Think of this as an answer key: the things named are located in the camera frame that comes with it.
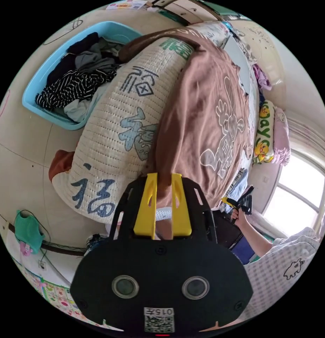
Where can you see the window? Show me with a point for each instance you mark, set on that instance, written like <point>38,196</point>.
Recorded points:
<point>297,190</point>

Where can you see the blue basket with clothes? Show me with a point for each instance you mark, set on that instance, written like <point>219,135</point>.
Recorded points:
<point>72,79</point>

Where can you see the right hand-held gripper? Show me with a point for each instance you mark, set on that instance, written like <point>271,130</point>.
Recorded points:
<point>245,202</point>

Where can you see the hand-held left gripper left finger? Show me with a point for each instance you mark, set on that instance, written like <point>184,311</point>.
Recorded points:
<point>146,211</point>

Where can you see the bed with woven mat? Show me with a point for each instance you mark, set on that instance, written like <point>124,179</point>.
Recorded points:
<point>112,132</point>

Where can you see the person's right forearm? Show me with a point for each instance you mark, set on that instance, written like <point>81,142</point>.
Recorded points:
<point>256,239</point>

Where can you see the wooden cupboard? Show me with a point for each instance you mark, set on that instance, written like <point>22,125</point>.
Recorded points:
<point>183,12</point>

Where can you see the person's body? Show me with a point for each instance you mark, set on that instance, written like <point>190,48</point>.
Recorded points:
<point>279,277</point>

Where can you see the brown lettered long sleeve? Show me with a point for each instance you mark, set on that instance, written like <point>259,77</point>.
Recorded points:
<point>202,111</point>

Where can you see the pillow with yellow ducks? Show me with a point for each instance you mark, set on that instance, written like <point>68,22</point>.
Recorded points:
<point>263,132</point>

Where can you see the rust brown cloth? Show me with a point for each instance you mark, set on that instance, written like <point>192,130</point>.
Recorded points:
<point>60,163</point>

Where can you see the pink quilt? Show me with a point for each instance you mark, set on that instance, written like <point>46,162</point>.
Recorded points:
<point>281,137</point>

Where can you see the purple cloth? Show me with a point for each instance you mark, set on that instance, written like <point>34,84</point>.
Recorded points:
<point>262,76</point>

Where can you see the person's right hand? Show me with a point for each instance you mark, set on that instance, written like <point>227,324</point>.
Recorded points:
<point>240,219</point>

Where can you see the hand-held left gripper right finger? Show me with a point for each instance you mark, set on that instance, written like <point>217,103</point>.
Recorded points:
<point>181,214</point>

